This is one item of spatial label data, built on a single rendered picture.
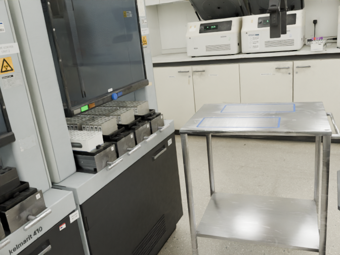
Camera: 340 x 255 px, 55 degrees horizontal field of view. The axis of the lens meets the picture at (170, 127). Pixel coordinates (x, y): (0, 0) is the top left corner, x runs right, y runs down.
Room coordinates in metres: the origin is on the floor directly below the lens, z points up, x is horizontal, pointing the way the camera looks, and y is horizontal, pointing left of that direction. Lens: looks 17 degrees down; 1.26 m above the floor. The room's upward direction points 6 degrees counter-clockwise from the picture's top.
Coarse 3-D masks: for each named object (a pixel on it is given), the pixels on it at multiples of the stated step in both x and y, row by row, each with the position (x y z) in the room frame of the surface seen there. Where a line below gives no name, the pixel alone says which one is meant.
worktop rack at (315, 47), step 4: (320, 40) 3.16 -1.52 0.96; (324, 40) 3.12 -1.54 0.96; (312, 44) 2.93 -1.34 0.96; (316, 44) 2.92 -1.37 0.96; (320, 44) 2.90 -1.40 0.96; (324, 44) 3.15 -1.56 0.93; (312, 48) 2.93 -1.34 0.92; (316, 48) 2.92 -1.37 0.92; (320, 48) 2.90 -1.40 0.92; (324, 48) 2.99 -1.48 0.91
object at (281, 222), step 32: (192, 128) 1.34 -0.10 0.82; (224, 128) 1.29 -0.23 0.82; (256, 128) 1.25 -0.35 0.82; (288, 128) 1.21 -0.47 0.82; (320, 128) 1.17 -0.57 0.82; (192, 192) 1.35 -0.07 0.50; (192, 224) 1.34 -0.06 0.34; (224, 224) 1.40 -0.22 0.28; (256, 224) 1.37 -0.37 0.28; (288, 224) 1.34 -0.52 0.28; (320, 224) 1.13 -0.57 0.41
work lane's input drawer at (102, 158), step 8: (104, 144) 1.27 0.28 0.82; (112, 144) 1.29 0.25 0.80; (80, 152) 1.21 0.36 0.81; (88, 152) 1.20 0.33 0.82; (96, 152) 1.19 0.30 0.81; (104, 152) 1.23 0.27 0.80; (112, 152) 1.27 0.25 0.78; (80, 160) 1.20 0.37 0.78; (88, 160) 1.19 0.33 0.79; (96, 160) 1.18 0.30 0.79; (104, 160) 1.22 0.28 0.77; (112, 160) 1.26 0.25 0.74; (120, 160) 1.24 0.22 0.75
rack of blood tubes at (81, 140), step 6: (72, 132) 1.33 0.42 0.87; (78, 132) 1.34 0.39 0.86; (84, 132) 1.32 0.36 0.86; (90, 132) 1.31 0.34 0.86; (96, 132) 1.30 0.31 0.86; (72, 138) 1.25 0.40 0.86; (78, 138) 1.25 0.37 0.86; (84, 138) 1.23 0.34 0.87; (90, 138) 1.22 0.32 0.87; (96, 138) 1.25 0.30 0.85; (102, 138) 1.29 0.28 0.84; (72, 144) 1.34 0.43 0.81; (78, 144) 1.33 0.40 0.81; (84, 144) 1.21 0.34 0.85; (90, 144) 1.22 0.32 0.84; (96, 144) 1.25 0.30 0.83; (78, 150) 1.23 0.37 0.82; (84, 150) 1.21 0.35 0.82; (90, 150) 1.21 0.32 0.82
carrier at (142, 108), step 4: (140, 104) 1.65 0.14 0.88; (144, 104) 1.68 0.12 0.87; (148, 104) 1.72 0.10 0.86; (136, 108) 1.63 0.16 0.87; (140, 108) 1.64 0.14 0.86; (144, 108) 1.68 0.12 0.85; (148, 108) 1.71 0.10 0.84; (136, 112) 1.63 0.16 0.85; (140, 112) 1.64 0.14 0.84; (144, 112) 1.67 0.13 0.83
